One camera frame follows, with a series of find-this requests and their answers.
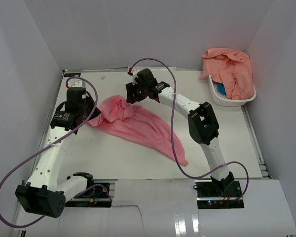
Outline blue cloth in basket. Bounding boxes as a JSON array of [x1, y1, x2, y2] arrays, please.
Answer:
[[217, 83, 226, 95]]

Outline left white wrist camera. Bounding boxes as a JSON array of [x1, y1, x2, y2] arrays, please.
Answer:
[[66, 79, 86, 91]]

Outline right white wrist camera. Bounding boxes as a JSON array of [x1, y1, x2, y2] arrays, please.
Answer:
[[127, 68, 137, 85]]

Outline salmon orange t shirt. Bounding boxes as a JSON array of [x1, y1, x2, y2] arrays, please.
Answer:
[[202, 48, 254, 100]]

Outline pink t shirt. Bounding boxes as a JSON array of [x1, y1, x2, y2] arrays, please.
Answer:
[[87, 95, 188, 167]]

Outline black label sticker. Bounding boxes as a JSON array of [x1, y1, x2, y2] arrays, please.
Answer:
[[64, 73, 81, 78]]

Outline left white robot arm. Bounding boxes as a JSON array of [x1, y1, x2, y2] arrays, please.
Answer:
[[15, 87, 100, 218]]

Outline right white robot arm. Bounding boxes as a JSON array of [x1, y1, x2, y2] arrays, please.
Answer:
[[126, 68, 234, 197]]

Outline white plastic basket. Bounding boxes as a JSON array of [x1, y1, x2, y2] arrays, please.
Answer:
[[207, 75, 257, 107]]

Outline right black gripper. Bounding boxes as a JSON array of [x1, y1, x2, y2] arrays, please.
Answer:
[[126, 80, 148, 105]]

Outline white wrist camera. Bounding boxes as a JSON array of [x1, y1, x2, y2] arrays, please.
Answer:
[[66, 79, 86, 91], [127, 68, 137, 85]]

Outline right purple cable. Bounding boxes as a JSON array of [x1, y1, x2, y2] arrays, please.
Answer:
[[128, 58, 249, 201]]

